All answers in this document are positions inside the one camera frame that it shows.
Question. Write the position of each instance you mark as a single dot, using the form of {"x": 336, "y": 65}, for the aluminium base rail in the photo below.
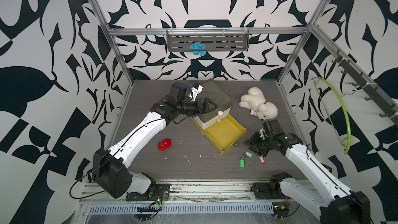
{"x": 207, "y": 190}

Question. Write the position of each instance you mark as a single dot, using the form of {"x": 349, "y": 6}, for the teal crumpled scrunchie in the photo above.
{"x": 198, "y": 49}

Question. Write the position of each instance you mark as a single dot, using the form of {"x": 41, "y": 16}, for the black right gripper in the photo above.
{"x": 252, "y": 142}

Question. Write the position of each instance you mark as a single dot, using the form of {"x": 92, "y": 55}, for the drawer unit olive cream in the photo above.
{"x": 220, "y": 103}

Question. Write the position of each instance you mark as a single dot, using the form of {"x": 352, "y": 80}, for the green clothes hanger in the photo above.
{"x": 335, "y": 109}

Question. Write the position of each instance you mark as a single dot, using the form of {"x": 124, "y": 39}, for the grey slotted wall shelf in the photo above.
{"x": 223, "y": 40}

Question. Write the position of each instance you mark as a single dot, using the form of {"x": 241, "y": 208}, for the yellow bottom drawer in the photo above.
{"x": 224, "y": 134}

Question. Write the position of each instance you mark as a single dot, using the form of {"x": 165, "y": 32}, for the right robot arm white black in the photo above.
{"x": 333, "y": 203}

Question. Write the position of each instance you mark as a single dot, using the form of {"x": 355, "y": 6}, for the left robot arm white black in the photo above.
{"x": 111, "y": 166}

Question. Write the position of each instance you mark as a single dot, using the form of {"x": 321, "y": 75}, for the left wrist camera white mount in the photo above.
{"x": 194, "y": 90}

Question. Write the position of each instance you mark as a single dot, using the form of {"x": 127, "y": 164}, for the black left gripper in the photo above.
{"x": 206, "y": 101}

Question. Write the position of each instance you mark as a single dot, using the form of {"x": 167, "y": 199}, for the white slotted cable duct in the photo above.
{"x": 184, "y": 208}

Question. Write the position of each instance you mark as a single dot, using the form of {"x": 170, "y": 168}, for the red toy with eyes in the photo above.
{"x": 165, "y": 144}

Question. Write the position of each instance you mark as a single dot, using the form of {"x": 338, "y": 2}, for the dark wall hook rail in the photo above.
{"x": 362, "y": 81}

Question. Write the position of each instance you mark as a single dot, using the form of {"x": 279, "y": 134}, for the white plush polar bear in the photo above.
{"x": 255, "y": 101}

